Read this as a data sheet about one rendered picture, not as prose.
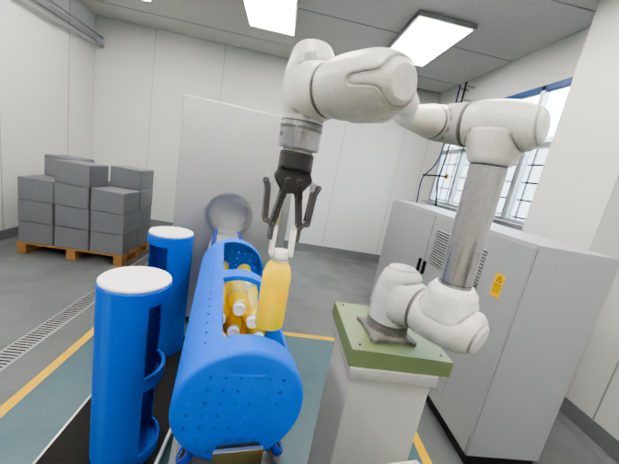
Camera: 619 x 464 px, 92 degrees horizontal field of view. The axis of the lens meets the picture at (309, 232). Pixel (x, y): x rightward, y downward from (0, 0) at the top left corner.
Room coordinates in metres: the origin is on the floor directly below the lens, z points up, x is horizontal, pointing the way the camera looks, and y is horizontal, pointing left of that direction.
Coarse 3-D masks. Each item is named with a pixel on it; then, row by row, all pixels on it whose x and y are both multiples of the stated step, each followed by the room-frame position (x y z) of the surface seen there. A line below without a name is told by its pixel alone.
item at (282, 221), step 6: (288, 198) 2.00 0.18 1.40; (288, 204) 2.00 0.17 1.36; (282, 210) 1.99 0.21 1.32; (288, 210) 2.00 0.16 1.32; (282, 216) 1.99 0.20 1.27; (282, 222) 1.99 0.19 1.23; (282, 228) 1.99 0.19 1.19; (282, 234) 2.00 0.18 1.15; (276, 240) 1.99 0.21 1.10; (282, 240) 2.00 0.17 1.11; (276, 246) 1.99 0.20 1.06; (282, 246) 2.00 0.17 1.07
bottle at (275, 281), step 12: (276, 264) 0.65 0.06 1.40; (288, 264) 0.67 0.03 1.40; (264, 276) 0.64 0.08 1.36; (276, 276) 0.63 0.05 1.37; (288, 276) 0.65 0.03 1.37; (264, 288) 0.64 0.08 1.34; (276, 288) 0.63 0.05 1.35; (288, 288) 0.66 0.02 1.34; (264, 300) 0.64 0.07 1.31; (276, 300) 0.63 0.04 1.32; (264, 312) 0.63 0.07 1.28; (276, 312) 0.64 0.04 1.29; (264, 324) 0.63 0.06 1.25; (276, 324) 0.64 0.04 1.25
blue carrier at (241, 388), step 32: (224, 256) 1.37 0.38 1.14; (256, 256) 1.40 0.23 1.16; (192, 320) 0.75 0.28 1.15; (192, 352) 0.59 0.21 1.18; (224, 352) 0.54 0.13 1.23; (256, 352) 0.56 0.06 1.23; (288, 352) 0.64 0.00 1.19; (192, 384) 0.52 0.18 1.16; (224, 384) 0.54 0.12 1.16; (256, 384) 0.56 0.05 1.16; (288, 384) 0.58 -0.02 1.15; (192, 416) 0.52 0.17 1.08; (224, 416) 0.54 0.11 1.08; (256, 416) 0.56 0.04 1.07; (288, 416) 0.58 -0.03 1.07; (192, 448) 0.52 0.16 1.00
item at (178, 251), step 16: (160, 240) 1.82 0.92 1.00; (176, 240) 1.85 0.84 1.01; (192, 240) 1.97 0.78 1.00; (160, 256) 2.05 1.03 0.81; (176, 256) 1.86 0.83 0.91; (176, 272) 1.86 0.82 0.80; (176, 288) 1.87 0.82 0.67; (176, 304) 1.88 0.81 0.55; (160, 320) 2.07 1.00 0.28; (176, 320) 1.89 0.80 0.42; (160, 336) 1.83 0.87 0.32; (176, 336) 1.90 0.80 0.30; (176, 352) 1.92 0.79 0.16
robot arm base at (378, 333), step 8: (360, 320) 1.10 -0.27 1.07; (368, 320) 1.05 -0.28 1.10; (368, 328) 1.03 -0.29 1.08; (376, 328) 1.01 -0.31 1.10; (384, 328) 1.00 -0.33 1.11; (376, 336) 0.99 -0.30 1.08; (384, 336) 0.99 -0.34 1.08; (392, 336) 0.99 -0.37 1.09; (400, 336) 1.00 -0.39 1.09; (408, 336) 1.03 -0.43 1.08; (400, 344) 0.99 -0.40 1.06; (408, 344) 1.00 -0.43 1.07
